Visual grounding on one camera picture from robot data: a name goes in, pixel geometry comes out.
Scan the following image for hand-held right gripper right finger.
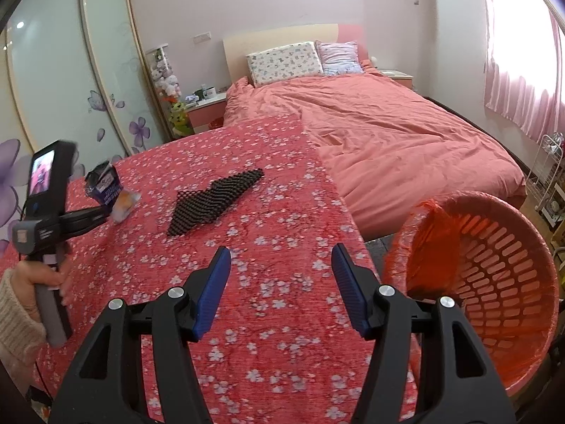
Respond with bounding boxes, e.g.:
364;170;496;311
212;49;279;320
331;243;517;424

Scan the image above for clear plush toy column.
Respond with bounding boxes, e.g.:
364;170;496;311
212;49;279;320
145;43;195;139

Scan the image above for orange plastic basket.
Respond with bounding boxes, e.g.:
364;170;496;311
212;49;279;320
382;191;560;400

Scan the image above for white floral pillow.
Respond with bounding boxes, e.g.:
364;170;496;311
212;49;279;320
246;41;325;88

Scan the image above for red floral blanket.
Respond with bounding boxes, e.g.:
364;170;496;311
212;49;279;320
0;114;418;424

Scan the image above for pink striped pillow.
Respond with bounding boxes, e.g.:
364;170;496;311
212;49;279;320
315;41;365;75

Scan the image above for person's left hand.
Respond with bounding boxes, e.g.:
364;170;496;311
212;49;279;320
0;257;74;315

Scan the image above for pink duvet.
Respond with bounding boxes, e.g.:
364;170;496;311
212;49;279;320
223;71;527;239

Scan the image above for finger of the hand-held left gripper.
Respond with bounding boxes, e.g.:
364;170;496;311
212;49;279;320
86;203;116;228

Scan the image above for person's left forearm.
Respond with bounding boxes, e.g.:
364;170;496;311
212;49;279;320
0;269;48;402

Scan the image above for floral glass wardrobe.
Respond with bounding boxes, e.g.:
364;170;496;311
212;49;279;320
0;0;173;248

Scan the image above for dark blue packet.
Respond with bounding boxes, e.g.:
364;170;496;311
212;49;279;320
85;161;142;222

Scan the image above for green plush toy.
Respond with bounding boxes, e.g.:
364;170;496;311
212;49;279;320
169;101;194;137

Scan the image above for pink curtains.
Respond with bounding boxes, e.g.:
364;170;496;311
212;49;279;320
479;0;565;140

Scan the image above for pink white nightstand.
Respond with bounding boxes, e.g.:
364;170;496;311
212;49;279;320
185;93;228;134

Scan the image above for pink nightstand with book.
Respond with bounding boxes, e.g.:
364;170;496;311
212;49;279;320
380;69;415;91

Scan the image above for white wire rack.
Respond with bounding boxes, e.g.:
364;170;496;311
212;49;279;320
525;132;565;230

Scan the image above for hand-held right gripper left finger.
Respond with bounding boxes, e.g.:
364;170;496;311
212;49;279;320
48;246;232;424

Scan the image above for black mesh mat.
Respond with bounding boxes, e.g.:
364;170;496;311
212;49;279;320
167;168;266;237

